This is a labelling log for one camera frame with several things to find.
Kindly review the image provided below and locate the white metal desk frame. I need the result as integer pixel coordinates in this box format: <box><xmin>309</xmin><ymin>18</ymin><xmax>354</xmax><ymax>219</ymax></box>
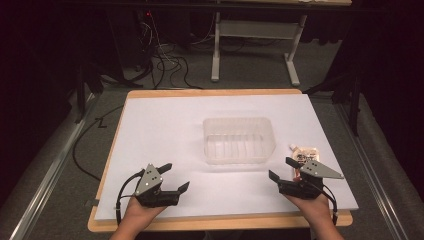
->
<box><xmin>210</xmin><ymin>0</ymin><xmax>353</xmax><ymax>88</ymax></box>

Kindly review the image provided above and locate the tangle of cables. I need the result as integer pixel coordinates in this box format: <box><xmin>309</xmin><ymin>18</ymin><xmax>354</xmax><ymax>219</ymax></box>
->
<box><xmin>138</xmin><ymin>11</ymin><xmax>204</xmax><ymax>90</ymax></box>

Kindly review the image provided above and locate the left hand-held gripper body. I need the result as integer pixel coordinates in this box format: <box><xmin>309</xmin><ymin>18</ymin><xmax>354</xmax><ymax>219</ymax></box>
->
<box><xmin>134</xmin><ymin>163</ymin><xmax>181</xmax><ymax>209</ymax></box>

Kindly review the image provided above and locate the clear plastic container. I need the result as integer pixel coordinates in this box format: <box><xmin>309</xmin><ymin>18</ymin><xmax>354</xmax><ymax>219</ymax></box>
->
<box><xmin>202</xmin><ymin>116</ymin><xmax>277</xmax><ymax>166</ymax></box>

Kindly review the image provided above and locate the person's left hand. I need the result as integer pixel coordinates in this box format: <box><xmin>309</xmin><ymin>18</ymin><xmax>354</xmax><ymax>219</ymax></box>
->
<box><xmin>121</xmin><ymin>196</ymin><xmax>168</xmax><ymax>232</ymax></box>

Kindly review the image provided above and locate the wooden table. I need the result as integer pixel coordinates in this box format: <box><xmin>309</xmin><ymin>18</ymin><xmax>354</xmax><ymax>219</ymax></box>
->
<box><xmin>87</xmin><ymin>88</ymin><xmax>354</xmax><ymax>234</ymax></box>

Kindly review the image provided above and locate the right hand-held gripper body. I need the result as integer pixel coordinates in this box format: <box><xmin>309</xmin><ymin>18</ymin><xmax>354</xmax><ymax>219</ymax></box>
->
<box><xmin>277</xmin><ymin>160</ymin><xmax>345</xmax><ymax>200</ymax></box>

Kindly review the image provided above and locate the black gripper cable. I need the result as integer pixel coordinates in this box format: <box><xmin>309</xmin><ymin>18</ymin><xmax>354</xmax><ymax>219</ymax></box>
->
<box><xmin>313</xmin><ymin>184</ymin><xmax>339</xmax><ymax>226</ymax></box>
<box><xmin>114</xmin><ymin>169</ymin><xmax>147</xmax><ymax>227</ymax></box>

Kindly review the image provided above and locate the aluminium floor rail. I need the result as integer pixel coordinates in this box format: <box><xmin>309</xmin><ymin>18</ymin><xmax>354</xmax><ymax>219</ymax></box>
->
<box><xmin>333</xmin><ymin>99</ymin><xmax>401</xmax><ymax>240</ymax></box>
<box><xmin>8</xmin><ymin>93</ymin><xmax>98</xmax><ymax>240</ymax></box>

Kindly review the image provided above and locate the black floor cable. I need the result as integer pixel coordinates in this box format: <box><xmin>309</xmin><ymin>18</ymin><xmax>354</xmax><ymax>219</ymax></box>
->
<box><xmin>72</xmin><ymin>104</ymin><xmax>125</xmax><ymax>182</ymax></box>

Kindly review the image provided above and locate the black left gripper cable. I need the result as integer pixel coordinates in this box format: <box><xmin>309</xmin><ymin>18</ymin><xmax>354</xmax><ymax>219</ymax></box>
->
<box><xmin>114</xmin><ymin>169</ymin><xmax>147</xmax><ymax>227</ymax></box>

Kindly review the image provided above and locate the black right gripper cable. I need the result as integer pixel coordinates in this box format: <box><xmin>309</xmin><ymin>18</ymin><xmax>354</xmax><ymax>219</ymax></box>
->
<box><xmin>313</xmin><ymin>184</ymin><xmax>339</xmax><ymax>226</ymax></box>

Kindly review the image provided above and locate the white brown spouted pouch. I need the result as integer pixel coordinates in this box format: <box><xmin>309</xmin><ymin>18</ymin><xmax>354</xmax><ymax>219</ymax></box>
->
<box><xmin>289</xmin><ymin>143</ymin><xmax>321</xmax><ymax>183</ymax></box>

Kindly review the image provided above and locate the person's right hand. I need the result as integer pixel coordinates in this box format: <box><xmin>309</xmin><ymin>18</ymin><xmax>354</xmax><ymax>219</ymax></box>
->
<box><xmin>285</xmin><ymin>175</ymin><xmax>331</xmax><ymax>230</ymax></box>

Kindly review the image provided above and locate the black metal stand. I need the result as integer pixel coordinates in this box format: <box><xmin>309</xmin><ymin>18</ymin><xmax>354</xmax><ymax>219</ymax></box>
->
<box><xmin>303</xmin><ymin>66</ymin><xmax>364</xmax><ymax>137</ymax></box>
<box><xmin>73</xmin><ymin>63</ymin><xmax>144</xmax><ymax>125</ymax></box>

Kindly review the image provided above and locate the white board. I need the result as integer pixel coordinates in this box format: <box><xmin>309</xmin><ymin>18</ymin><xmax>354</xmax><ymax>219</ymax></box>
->
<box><xmin>94</xmin><ymin>94</ymin><xmax>360</xmax><ymax>222</ymax></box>

